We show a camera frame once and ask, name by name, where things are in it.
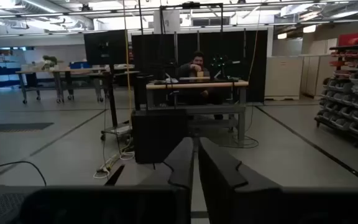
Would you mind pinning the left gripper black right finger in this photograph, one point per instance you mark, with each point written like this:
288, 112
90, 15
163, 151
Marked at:
216, 168

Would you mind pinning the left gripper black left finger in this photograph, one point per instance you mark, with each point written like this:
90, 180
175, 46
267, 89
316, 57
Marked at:
183, 161

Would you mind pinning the black robot arm green light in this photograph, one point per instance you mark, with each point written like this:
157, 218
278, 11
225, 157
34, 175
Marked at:
221, 63

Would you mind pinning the black computer case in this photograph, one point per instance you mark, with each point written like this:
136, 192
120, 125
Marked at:
157, 137

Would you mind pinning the wood-top metal workbench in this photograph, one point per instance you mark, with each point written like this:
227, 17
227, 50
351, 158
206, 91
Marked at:
197, 85

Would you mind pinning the person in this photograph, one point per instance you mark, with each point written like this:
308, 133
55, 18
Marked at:
197, 63

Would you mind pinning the beige cabinet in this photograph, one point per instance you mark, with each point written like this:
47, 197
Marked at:
283, 77
317, 74

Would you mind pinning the wooden table on casters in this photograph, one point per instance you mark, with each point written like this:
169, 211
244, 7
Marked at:
36, 71
82, 72

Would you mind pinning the black monitor on stand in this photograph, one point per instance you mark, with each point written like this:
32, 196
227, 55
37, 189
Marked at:
104, 46

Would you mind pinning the white square column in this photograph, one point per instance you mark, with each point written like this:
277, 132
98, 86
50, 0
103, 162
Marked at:
166, 21

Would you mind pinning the blue bin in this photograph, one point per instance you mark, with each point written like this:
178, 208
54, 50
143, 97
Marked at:
79, 65

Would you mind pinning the storage bin rack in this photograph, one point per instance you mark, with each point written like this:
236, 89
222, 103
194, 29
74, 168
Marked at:
350, 93

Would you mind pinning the dark floor mat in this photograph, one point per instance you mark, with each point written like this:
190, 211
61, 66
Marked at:
23, 126

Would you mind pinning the green potted plant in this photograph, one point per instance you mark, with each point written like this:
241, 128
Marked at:
49, 60

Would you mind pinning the red box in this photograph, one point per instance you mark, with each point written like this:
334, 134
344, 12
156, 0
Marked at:
351, 39

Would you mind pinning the black partition wall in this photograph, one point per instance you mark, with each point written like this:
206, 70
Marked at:
232, 46

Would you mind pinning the black overhead camera frame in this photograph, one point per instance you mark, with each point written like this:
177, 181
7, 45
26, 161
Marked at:
191, 5

